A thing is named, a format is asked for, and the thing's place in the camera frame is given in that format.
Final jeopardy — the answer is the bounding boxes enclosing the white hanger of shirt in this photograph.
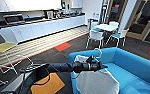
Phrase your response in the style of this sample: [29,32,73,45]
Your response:
[93,48,104,63]

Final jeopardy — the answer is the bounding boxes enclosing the blue upholstered chair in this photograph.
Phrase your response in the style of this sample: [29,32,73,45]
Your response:
[68,47,150,94]

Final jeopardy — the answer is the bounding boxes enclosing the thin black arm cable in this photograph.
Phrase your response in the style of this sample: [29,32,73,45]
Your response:
[19,59,50,94]

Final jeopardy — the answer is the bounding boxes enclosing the dark microwave oven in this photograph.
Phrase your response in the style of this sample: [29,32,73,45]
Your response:
[3,13,25,24]

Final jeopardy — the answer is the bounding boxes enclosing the square white table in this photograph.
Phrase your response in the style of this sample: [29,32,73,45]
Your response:
[94,23,119,33]

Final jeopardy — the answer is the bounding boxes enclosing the white upper kitchen cabinets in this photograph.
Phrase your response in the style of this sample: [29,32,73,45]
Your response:
[0,0,63,13]

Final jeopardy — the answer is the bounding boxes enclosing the blue and white bin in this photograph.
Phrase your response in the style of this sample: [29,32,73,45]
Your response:
[86,18,93,30]

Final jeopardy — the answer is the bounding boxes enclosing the yellow seat chair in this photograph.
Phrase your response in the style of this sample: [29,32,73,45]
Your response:
[0,42,34,75]

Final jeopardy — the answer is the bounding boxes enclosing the framed picture on wall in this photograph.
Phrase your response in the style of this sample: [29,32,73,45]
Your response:
[60,0,73,11]

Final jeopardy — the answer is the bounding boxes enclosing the white kitchen counter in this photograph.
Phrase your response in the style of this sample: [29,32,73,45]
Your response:
[0,14,87,44]

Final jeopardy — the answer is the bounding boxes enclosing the wooden framed glass door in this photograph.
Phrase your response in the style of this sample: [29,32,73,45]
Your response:
[105,0,129,25]
[127,0,150,42]

